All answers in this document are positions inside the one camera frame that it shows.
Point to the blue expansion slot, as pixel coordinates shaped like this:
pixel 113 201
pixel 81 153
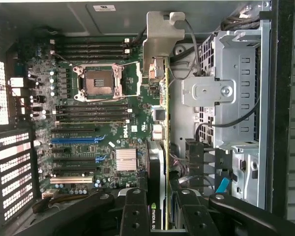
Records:
pixel 73 141

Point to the green Dell motherboard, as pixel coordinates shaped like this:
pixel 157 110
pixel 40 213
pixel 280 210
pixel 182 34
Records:
pixel 108 132

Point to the silver metal disk bay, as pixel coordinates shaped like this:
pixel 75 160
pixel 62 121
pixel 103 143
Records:
pixel 231 61

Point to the silver perforated drive cage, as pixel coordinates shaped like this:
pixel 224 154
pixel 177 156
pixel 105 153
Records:
pixel 245 172

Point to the silver chipset heatsink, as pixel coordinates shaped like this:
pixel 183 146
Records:
pixel 126 159

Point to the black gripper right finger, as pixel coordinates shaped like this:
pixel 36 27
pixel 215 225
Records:
pixel 199 218

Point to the short black expansion slot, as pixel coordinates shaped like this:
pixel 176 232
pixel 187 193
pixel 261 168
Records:
pixel 61 149

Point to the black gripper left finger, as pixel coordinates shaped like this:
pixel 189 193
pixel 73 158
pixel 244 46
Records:
pixel 135 216

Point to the black open PC case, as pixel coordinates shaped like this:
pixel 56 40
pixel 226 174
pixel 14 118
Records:
pixel 127 22

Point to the CPU socket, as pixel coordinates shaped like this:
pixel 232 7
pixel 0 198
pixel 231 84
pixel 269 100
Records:
pixel 98 82

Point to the white expansion slot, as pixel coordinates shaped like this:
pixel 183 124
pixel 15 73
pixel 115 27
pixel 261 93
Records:
pixel 71 180

